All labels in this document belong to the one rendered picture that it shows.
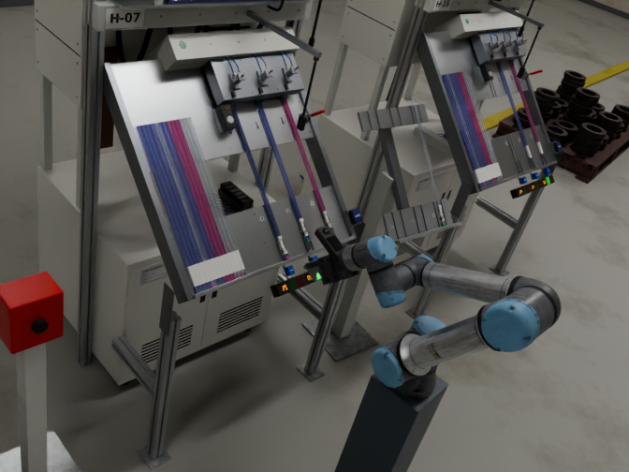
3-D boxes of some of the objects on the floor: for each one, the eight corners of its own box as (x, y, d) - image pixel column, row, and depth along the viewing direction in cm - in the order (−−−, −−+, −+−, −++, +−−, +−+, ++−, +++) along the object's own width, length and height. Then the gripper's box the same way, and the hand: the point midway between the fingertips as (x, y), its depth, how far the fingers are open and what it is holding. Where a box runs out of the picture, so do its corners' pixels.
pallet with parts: (486, 134, 527) (507, 81, 502) (547, 106, 615) (567, 61, 590) (586, 184, 489) (614, 131, 465) (635, 147, 577) (661, 100, 552)
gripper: (345, 279, 186) (300, 291, 203) (367, 270, 192) (322, 282, 209) (335, 250, 186) (291, 264, 203) (358, 243, 192) (313, 257, 209)
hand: (306, 264), depth 205 cm, fingers closed
